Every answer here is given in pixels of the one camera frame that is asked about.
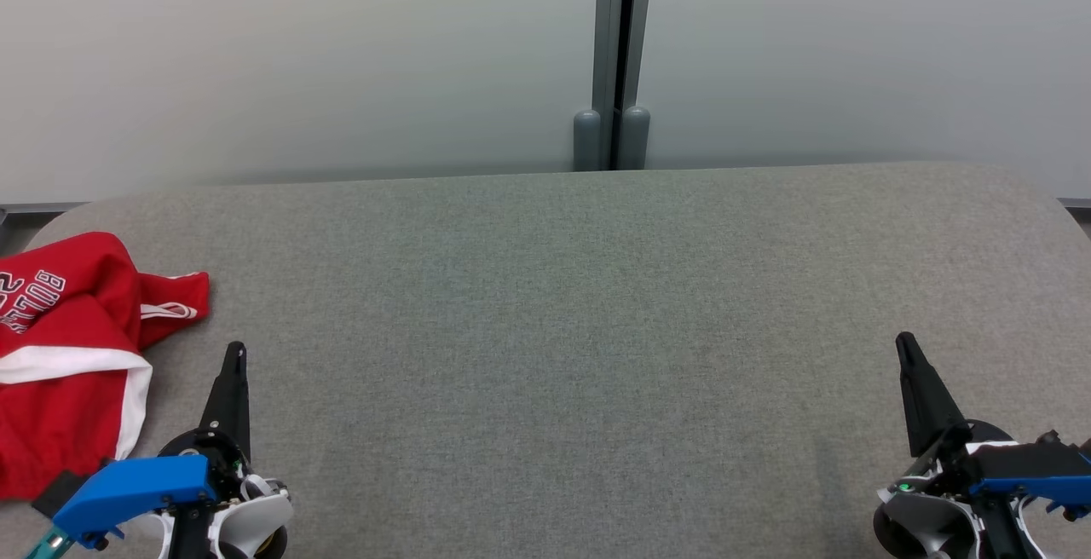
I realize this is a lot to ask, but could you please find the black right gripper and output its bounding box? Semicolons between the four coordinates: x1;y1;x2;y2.
878;331;1021;502

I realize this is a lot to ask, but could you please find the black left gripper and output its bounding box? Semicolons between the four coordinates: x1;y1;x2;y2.
158;342;257;500

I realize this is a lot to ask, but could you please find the red jersey white trim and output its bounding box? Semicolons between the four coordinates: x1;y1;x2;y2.
0;232;154;500

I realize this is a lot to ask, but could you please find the blue left camera bracket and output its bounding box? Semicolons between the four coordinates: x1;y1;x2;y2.
51;455;219;548

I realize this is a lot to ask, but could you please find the blue camera bracket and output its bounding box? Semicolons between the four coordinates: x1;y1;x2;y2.
967;474;1091;521
51;455;219;548

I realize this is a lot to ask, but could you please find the blue right camera bracket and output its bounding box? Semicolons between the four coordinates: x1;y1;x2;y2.
967;474;1091;521

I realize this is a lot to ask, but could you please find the left cable teal connector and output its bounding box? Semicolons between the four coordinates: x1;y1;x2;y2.
24;527;76;559

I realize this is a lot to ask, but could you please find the grey partition post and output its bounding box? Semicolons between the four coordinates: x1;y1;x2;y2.
573;0;616;172
615;0;655;171

